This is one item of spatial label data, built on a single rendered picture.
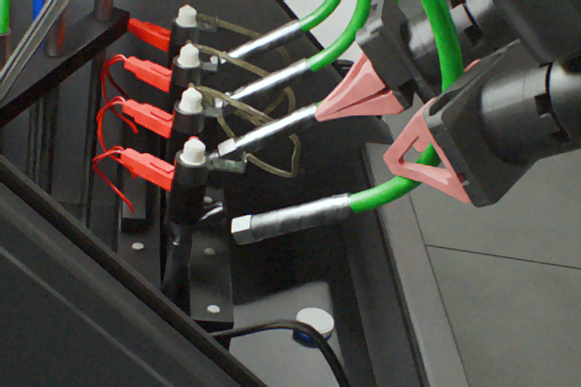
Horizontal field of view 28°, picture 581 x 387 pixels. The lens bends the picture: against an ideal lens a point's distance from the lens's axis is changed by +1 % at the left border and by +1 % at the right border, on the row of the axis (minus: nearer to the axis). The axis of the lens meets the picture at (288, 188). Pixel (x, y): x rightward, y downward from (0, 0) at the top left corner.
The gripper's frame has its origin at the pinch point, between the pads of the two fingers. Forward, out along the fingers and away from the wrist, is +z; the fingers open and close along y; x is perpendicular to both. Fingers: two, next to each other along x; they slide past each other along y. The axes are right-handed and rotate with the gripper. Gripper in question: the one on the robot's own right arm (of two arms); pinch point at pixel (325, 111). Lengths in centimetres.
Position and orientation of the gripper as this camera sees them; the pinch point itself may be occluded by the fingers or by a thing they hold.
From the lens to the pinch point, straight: 93.7
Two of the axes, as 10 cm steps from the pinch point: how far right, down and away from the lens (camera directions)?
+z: -7.9, 4.6, 4.0
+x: -1.4, 5.1, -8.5
